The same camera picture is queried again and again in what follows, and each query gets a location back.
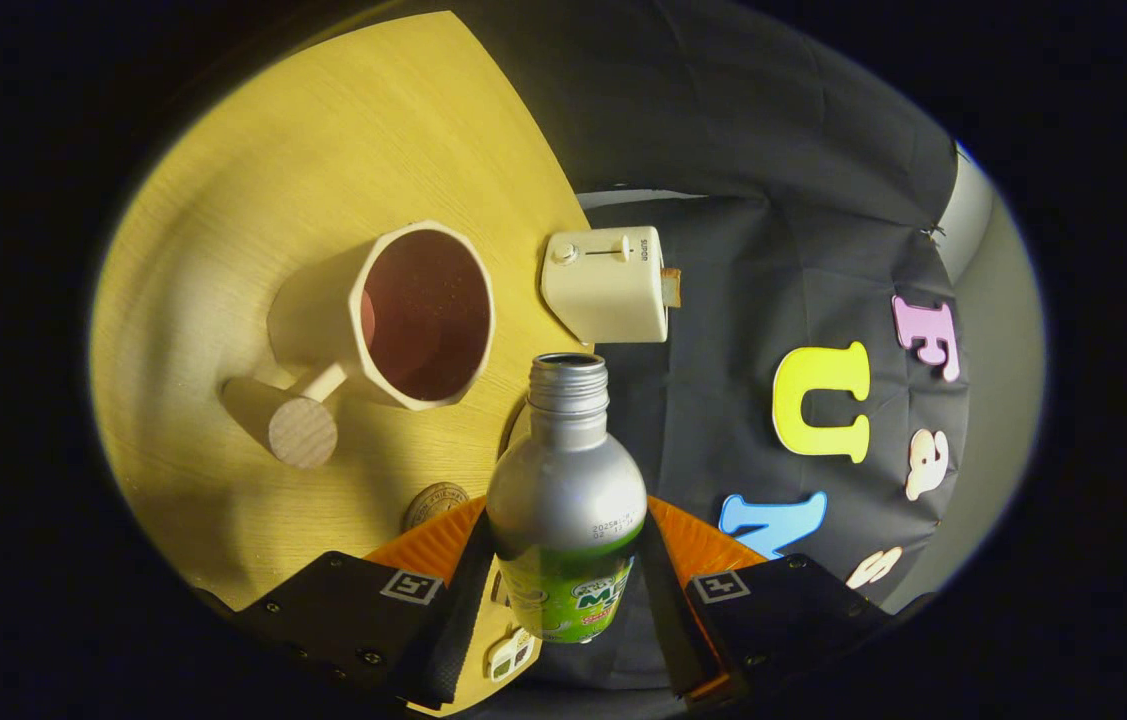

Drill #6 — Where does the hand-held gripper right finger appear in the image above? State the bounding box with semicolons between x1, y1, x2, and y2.
638;495;899;707

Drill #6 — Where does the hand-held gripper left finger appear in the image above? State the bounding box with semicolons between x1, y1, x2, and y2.
223;495;496;713

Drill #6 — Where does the round cork coaster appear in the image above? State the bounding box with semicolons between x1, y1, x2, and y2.
403;482;471;532

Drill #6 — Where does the silver bottle with green label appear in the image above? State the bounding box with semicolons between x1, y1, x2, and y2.
485;352;648;644

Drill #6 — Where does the cream cup with wooden handle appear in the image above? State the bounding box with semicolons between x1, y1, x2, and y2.
223;220;496;471

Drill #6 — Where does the white divided dish of beans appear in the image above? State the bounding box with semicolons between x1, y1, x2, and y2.
485;628;536;684

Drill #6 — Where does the cream toaster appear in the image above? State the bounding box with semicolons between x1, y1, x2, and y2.
540;226;670;345

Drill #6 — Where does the wooden table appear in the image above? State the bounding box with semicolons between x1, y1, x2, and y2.
91;10;592;717

